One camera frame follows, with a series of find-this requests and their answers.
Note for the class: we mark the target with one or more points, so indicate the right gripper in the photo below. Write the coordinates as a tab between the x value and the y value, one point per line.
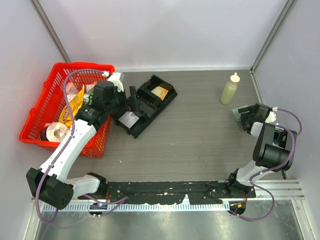
244	115

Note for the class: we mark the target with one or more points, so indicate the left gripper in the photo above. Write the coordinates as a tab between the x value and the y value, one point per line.
133	99

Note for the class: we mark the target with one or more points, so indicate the green leather card holder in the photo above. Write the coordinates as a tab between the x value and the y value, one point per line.
235	112

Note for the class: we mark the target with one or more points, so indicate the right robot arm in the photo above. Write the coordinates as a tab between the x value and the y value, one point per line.
273	151

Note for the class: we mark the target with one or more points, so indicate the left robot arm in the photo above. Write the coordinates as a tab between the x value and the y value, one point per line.
50	182

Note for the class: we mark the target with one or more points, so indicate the white card in tray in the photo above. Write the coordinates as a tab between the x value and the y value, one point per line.
129	119

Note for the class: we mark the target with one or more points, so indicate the tan card in tray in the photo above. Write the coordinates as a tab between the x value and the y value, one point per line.
160	92

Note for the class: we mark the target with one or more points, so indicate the black plastic organizer tray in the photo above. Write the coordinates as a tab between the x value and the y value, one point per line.
149	107

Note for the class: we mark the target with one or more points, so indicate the green squeeze bottle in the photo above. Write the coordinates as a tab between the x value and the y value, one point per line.
230	89

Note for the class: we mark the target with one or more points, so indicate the yellow snack bag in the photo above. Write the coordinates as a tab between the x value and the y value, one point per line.
75	102

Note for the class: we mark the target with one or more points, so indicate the white small packet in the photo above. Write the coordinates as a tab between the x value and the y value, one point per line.
71	88

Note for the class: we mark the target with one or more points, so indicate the toilet paper roll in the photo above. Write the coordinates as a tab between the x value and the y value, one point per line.
56	132

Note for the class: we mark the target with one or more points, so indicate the red plastic shopping basket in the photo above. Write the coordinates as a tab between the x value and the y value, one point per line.
51	103

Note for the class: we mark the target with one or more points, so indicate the dark round can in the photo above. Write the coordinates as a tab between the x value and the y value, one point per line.
43	135

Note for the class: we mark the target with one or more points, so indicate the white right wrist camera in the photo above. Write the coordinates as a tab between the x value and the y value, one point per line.
272	117

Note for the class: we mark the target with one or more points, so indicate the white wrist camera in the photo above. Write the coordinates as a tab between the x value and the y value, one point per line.
117	79
272	117

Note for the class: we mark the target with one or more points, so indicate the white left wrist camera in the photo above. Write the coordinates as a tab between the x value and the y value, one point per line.
117	79

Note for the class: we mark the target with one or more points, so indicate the aluminium front rail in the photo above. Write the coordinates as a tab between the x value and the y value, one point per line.
268	190

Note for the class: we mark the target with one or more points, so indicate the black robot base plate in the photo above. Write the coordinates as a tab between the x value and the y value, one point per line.
173	192

